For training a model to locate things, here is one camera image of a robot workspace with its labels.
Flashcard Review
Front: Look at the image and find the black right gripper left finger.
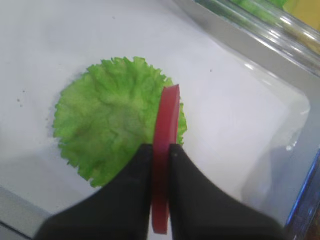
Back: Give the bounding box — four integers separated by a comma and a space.
34, 144, 153, 240

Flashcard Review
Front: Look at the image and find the red tomato slice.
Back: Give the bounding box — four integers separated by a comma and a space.
151, 85, 180, 235

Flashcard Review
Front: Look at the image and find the white cutting board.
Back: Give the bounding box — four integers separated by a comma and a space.
0, 0, 312, 227

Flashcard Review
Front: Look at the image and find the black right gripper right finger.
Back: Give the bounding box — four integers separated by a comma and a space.
168, 144, 285, 240

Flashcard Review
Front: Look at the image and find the green lettuce leaf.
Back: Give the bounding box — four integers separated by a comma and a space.
52, 56, 173, 188

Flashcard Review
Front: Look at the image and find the clear plastic ingredient container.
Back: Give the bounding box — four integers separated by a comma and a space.
174, 0, 320, 76

